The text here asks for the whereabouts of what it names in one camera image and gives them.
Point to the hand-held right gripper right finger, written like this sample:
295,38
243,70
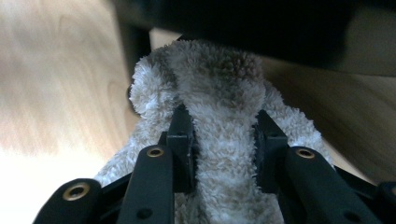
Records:
311,186

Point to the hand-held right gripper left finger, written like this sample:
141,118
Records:
152,186

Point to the grey fluffy cloth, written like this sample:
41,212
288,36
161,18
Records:
221,99

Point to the black wavy tray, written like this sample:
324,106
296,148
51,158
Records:
264,25

